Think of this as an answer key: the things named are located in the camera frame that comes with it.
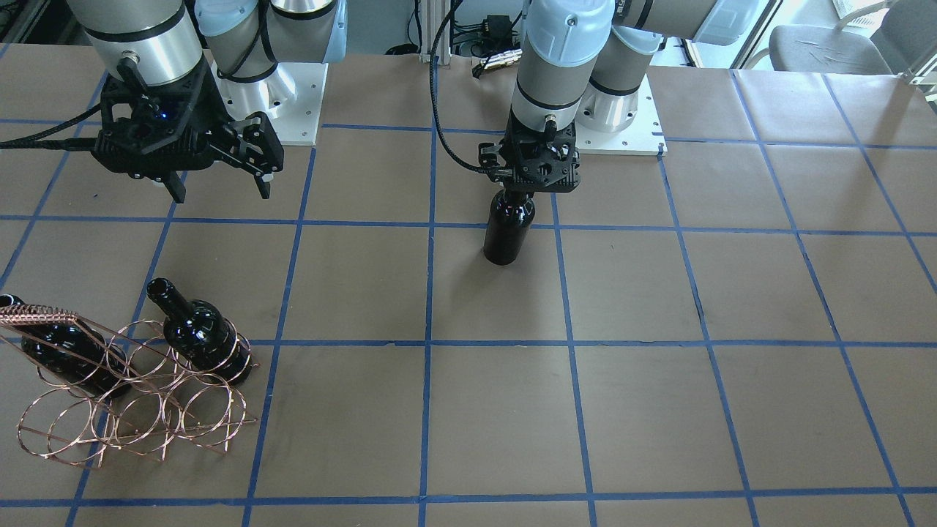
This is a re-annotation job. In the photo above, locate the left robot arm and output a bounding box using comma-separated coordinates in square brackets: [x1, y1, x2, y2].
[479, 1, 758, 197]

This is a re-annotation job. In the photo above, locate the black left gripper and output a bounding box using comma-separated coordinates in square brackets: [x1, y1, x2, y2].
[477, 121, 581, 193]

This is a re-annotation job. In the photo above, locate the aluminium frame post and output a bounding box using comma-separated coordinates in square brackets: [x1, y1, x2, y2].
[417, 0, 454, 69]

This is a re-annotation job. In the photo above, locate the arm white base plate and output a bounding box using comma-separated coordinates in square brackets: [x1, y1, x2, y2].
[575, 77, 668, 156]
[215, 63, 329, 146]

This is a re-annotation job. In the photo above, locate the grey office chair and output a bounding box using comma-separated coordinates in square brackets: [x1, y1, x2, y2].
[743, 1, 936, 84]

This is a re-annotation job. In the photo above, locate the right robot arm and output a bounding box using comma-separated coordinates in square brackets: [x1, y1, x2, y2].
[68, 1, 348, 203]

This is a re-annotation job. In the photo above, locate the dark wine bottle in basket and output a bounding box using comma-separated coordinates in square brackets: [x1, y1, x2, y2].
[146, 277, 252, 386]

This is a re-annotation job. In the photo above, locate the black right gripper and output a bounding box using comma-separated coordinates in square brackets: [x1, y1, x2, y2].
[92, 56, 285, 204]

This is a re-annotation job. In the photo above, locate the dark wine bottle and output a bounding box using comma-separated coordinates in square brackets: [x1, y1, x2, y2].
[146, 277, 252, 386]
[482, 190, 536, 266]

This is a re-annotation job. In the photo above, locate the copper wire wine basket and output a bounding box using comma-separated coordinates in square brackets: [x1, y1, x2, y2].
[2, 304, 260, 468]

